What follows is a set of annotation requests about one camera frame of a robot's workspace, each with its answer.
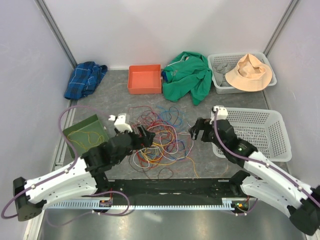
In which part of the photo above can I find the yellow wire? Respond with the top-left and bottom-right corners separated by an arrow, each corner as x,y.
67,129 -> 106,151

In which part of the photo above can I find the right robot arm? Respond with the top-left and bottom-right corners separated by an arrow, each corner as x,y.
188,117 -> 320,236

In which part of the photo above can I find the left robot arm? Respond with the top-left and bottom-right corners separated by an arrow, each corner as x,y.
13,125 -> 156,222

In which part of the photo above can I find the green jacket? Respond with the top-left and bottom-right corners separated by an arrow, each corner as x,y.
161,51 -> 213,106

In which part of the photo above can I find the grey cloth in basket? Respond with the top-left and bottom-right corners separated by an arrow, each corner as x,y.
212,63 -> 232,87

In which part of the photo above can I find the green plastic tray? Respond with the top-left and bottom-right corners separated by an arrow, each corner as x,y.
62,114 -> 109,156

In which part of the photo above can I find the orange plastic tray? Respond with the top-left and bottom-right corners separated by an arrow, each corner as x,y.
127,64 -> 162,95

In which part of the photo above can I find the large white perforated basket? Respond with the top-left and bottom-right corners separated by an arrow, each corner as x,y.
225,107 -> 292,162

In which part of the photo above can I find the beige bucket hat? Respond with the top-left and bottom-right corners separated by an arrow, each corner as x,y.
225,53 -> 273,92

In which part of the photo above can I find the small white perforated basket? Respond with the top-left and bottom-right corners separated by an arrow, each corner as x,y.
207,52 -> 277,95

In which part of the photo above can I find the blue plaid cloth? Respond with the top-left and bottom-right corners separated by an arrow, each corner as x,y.
64,61 -> 108,100

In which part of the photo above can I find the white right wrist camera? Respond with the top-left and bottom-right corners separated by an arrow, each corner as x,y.
212,105 -> 228,120

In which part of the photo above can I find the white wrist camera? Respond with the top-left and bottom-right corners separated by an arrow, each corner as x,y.
108,113 -> 133,133
212,105 -> 228,120

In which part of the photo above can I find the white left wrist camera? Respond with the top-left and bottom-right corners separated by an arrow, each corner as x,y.
108,113 -> 133,133

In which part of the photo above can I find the tangled coloured wire pile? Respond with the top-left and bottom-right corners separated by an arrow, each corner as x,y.
124,105 -> 200,179

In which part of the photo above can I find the white wire in basket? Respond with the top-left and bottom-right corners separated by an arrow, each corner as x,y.
237,129 -> 272,152

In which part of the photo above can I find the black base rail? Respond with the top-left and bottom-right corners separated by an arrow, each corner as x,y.
81,177 -> 283,206

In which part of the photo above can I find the light blue cable duct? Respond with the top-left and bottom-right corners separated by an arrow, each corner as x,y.
47,197 -> 258,210

